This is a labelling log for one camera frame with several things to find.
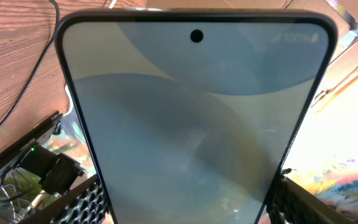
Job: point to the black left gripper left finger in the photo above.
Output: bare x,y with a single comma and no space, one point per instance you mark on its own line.
86,203

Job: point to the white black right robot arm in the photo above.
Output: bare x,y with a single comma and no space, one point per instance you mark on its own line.
57,172

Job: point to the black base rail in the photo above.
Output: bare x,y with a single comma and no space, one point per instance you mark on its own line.
38,135

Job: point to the blue Samsung smartphone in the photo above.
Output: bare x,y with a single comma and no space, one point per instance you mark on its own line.
189,114

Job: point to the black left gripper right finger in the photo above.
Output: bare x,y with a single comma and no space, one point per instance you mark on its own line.
287,202

